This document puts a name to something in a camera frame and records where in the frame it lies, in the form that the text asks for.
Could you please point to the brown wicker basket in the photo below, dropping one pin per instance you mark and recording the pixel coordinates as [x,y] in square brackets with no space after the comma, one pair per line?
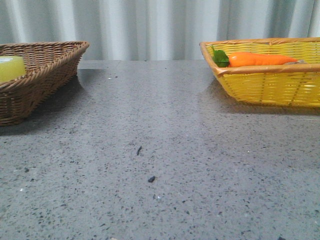
[49,65]

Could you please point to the yellow wicker basket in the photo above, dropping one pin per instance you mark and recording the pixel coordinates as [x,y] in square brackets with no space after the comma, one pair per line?
[294,85]

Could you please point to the small black debris crumb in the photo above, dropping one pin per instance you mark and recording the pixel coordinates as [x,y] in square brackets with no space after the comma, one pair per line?
[151,179]

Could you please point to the white pleated curtain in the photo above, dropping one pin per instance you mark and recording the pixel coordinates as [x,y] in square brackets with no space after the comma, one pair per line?
[154,29]

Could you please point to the orange toy carrot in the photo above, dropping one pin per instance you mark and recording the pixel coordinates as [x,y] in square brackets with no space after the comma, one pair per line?
[243,59]

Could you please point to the yellow packing tape roll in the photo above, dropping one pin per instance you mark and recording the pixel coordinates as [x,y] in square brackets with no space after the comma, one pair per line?
[11,67]

